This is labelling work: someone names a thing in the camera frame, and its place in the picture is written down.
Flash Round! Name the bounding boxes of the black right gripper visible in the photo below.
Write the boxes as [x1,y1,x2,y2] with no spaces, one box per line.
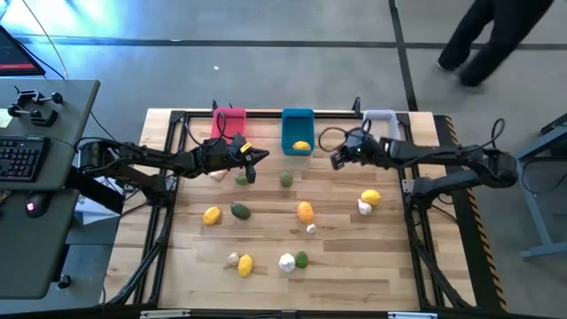
[330,128,384,172]

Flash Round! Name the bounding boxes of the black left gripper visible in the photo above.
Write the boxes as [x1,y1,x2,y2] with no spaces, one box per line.
[206,133,270,184]

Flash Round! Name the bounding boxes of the clear plastic basket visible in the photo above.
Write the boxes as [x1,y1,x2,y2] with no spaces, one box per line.
[361,109,402,142]

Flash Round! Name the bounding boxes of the pink plastic basket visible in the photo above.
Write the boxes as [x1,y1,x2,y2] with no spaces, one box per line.
[210,107,247,142]

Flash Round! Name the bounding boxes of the dark green avocado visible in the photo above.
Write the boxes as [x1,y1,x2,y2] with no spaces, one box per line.
[229,202,252,221]

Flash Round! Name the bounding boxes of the blue plastic basket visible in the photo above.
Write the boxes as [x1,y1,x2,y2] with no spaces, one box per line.
[281,108,316,157]

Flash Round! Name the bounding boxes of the orange yellow lemon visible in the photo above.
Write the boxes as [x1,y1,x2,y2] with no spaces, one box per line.
[297,200,315,225]

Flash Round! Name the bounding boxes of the large white garlic bulb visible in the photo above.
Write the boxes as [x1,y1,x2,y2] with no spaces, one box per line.
[278,253,297,274]

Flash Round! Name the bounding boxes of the black yellow hazard strip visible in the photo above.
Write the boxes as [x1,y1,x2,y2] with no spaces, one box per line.
[436,114,510,314]

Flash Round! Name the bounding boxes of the white paper sheet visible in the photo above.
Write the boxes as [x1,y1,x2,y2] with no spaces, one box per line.
[73,176,129,225]

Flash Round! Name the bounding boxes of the person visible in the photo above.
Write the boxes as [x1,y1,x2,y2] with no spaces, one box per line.
[436,0,555,88]

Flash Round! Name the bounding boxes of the blue grey metal cart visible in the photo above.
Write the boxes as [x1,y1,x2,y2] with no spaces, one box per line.
[516,113,567,261]

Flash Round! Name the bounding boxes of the grey desk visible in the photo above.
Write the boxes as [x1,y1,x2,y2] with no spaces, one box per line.
[0,79,101,300]

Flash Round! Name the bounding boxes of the black desk clamp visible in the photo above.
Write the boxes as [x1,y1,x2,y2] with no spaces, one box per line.
[7,105,58,128]
[15,88,65,107]

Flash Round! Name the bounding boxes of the black computer mouse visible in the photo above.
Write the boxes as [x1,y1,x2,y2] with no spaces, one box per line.
[24,192,50,219]

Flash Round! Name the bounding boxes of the black keyboard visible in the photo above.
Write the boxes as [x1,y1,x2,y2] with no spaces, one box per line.
[0,135,51,183]

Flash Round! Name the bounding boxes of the black laptop screen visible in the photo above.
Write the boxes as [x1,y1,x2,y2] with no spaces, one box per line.
[0,25,47,77]

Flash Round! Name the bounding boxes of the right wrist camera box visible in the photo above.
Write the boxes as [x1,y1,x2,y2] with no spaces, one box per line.
[347,136,369,159]

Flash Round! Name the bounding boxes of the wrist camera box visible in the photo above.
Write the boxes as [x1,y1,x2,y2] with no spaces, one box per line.
[347,136,369,159]
[228,133,253,156]

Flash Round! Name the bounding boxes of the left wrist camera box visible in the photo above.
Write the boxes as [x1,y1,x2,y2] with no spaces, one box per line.
[228,133,253,156]

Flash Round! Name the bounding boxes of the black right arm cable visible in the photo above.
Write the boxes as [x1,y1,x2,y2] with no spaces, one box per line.
[317,126,353,154]

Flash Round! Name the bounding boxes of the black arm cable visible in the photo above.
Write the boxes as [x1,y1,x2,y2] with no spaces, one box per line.
[317,126,353,154]
[183,110,243,147]

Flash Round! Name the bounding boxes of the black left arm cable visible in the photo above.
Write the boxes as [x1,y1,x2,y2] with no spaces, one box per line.
[183,110,243,147]

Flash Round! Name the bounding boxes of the silver metal bracket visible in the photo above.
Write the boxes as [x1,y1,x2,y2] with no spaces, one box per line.
[388,311,439,319]
[139,308,191,319]

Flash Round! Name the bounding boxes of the white floor cable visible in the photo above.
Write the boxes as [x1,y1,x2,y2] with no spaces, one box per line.
[20,0,70,80]

